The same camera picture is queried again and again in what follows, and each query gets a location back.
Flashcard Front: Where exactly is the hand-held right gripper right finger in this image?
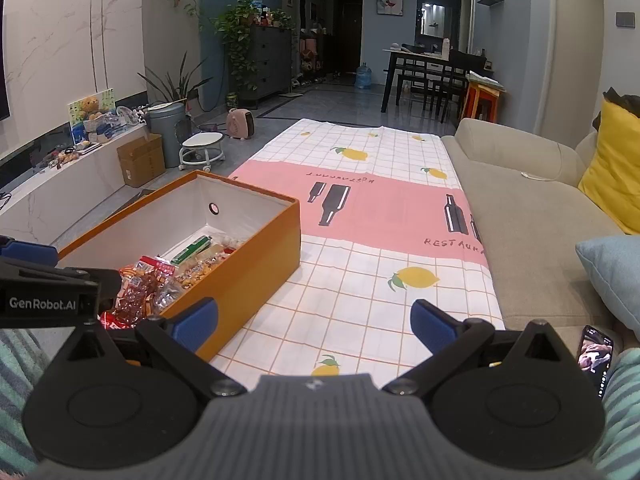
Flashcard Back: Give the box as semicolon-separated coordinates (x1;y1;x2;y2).
382;298;587;397

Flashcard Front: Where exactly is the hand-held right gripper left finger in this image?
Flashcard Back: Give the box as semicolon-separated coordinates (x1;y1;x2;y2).
47;296;248;397

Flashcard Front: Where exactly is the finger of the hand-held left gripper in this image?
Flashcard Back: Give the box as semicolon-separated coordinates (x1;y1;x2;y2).
0;257;124;313
0;234;59;267

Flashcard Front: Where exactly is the orange peanut snack packet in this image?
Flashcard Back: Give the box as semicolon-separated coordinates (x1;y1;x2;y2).
175;242;247;289

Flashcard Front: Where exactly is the red packet with clear window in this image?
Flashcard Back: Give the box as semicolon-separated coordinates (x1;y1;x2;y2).
115;275;184;324

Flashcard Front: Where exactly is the white and green snack packet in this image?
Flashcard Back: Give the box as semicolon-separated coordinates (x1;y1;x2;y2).
170;235;214;266

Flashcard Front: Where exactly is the orange cardboard box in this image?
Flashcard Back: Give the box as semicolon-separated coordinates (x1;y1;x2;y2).
55;170;302;364

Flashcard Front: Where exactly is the pink and white printed tablecloth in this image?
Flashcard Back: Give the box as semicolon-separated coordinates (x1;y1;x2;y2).
207;119;506;379

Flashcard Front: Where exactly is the white marble television console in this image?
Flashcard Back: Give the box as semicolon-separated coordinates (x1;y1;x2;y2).
0;120;152;257

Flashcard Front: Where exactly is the person's left leg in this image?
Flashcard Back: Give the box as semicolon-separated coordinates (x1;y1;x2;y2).
0;330;52;472

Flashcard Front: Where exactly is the person's leg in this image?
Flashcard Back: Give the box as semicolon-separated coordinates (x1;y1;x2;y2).
0;330;52;472
590;350;640;477

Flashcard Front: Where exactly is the row of small figurines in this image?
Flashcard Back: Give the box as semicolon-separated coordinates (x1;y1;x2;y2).
42;140;104;166

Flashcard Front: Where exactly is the beige sofa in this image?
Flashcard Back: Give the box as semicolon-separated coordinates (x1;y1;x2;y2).
442;117;640;342

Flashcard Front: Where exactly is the brown cardboard box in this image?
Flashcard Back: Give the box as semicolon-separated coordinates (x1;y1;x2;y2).
116;133;166;189

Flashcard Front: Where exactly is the teddy bear picture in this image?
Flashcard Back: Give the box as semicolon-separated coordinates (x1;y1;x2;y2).
67;87;117;146

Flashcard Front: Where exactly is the grey trash bin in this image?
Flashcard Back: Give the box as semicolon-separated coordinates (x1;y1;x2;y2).
148;101;187;169

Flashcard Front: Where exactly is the smartphone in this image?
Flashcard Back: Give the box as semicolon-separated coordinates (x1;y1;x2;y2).
577;325;615;400

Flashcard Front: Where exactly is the white round stool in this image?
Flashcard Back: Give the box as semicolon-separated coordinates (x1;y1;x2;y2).
180;132;225;173

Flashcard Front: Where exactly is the light blue cushion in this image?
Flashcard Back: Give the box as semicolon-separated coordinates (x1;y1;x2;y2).
575;235;640;332

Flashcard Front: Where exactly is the black television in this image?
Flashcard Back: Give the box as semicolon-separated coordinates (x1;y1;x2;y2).
0;0;12;122

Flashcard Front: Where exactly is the pink space heater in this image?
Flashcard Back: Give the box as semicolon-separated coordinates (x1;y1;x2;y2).
226;108;256;140

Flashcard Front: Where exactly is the person's right leg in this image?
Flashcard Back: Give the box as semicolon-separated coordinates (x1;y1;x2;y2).
590;350;640;477

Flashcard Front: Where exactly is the long-leaf potted plant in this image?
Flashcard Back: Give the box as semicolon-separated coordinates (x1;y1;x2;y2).
137;52;214;109

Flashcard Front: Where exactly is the orange stool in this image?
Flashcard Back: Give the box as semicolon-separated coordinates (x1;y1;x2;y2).
460;72;507;124

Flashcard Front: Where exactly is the yellow cushion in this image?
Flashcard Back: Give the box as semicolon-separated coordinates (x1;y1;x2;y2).
577;100;640;237

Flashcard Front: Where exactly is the dark dining chair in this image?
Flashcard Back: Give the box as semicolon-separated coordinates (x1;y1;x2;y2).
430;50;472;116

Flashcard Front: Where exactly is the dark dining table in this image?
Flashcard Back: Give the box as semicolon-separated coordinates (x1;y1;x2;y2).
381;47;489;114

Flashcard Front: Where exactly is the dark drawer cabinet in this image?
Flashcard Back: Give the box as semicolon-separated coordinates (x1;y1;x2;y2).
235;25;294;106

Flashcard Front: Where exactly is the trailing ivy plant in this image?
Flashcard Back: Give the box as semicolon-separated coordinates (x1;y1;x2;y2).
212;0;262;94

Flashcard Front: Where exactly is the dark cloth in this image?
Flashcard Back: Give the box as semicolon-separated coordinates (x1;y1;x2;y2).
592;87;640;132

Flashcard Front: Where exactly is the pink storage rack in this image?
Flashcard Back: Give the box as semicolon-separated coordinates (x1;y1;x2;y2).
299;35;321;74

